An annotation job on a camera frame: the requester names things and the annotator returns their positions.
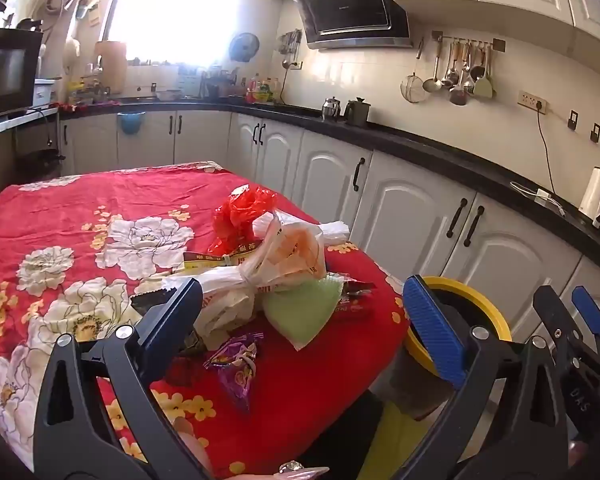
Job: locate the yellow red printed wrapper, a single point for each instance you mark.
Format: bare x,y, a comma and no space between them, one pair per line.
210,261

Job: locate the wall rack with knives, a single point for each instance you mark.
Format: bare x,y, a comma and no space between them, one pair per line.
290,45

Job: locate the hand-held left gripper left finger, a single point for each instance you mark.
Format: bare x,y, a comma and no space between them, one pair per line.
175,315

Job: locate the beige wall socket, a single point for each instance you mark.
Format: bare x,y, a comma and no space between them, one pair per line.
532,101

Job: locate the white base cabinet row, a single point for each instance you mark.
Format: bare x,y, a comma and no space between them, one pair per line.
405,210

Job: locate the wall utensil rail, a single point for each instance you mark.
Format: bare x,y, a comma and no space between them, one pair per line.
497,44

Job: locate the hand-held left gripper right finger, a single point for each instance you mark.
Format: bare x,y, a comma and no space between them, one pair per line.
432,330

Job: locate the steel teapot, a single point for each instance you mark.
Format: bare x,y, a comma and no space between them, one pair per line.
331,110

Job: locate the white electric kettle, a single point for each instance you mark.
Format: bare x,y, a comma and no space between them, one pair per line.
595,195

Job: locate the red plastic bag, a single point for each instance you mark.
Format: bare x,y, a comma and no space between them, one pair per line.
240,210

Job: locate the black microwave oven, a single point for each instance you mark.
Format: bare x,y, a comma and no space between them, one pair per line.
5,75

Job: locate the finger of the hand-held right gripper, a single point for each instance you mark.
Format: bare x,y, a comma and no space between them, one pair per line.
587,307
550,310

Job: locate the purple snack wrapper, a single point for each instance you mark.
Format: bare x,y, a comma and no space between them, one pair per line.
237,365

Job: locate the bright kitchen window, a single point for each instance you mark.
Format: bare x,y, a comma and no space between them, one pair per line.
180,10

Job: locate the green foam net sleeve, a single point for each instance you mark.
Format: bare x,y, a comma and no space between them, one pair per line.
300,315

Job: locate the blue wall fan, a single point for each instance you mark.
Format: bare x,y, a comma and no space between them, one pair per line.
244,47

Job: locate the person's right hand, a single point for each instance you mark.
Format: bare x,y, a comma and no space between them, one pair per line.
578,452

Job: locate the steel mesh strainer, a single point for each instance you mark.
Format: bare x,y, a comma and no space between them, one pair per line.
413,89

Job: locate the steel ladle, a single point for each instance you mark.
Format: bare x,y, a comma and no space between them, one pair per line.
431,82

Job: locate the green spatula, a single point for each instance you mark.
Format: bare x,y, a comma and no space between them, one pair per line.
484,87

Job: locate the dark ladle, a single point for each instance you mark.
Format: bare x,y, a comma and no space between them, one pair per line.
459,95

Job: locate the group of condiment bottles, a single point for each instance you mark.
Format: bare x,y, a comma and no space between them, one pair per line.
262,91

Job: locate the blue hanging plastic basin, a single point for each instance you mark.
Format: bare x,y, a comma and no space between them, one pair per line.
130,125

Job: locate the black range hood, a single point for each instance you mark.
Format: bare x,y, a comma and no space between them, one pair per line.
350,10

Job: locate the dark metal kettle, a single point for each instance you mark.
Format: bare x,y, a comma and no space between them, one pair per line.
357,112

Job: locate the black snack wrapper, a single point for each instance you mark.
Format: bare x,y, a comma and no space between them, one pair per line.
147,302

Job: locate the black wall hook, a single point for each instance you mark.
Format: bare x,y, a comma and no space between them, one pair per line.
595,132
573,120

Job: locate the plain white plastic bag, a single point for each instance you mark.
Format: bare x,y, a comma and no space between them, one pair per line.
227,305

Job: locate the person's left hand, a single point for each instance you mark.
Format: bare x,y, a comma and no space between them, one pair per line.
300,474

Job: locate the white orange printed plastic bag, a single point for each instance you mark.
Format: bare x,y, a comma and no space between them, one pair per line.
290,255

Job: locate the red floral tablecloth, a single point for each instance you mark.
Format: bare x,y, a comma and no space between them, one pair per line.
80,195

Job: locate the wooden cutting board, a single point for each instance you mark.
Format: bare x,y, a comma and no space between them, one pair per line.
111,67

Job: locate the yellow rimmed trash bin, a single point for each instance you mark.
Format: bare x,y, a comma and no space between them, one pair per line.
485,305

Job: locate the steel skimmer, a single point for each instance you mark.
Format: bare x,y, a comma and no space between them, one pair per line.
450,77

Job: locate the white plastic box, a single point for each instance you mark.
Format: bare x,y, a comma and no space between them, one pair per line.
44,92

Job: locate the black kitchen countertop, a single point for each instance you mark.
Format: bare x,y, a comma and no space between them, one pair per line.
430,145

